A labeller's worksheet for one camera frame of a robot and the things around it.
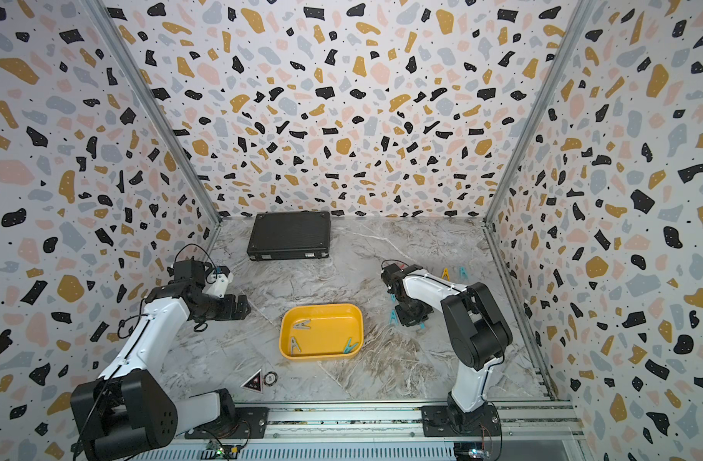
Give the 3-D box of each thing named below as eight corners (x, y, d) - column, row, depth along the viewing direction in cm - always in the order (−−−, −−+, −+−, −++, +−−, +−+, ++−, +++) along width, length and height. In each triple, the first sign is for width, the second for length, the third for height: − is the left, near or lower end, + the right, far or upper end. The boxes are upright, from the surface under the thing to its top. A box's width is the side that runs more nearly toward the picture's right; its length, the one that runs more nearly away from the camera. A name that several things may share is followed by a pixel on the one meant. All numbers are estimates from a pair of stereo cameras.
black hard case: (249, 261, 110) (244, 251, 105) (263, 221, 124) (259, 210, 119) (328, 262, 110) (326, 251, 105) (332, 221, 124) (331, 210, 119)
